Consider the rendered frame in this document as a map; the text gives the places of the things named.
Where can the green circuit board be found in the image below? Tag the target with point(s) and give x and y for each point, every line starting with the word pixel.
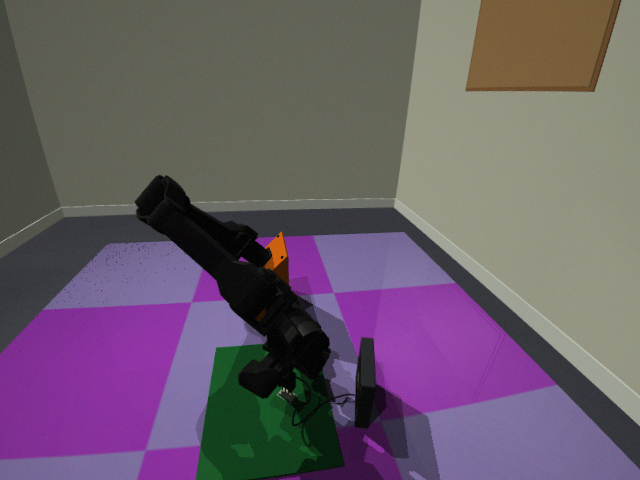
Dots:
pixel 249 438

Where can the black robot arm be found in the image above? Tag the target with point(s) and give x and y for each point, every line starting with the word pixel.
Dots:
pixel 247 287

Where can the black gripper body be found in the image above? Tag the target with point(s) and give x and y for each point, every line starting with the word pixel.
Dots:
pixel 261 378

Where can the black connector plug with cable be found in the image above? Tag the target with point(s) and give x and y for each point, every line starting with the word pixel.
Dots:
pixel 290 384

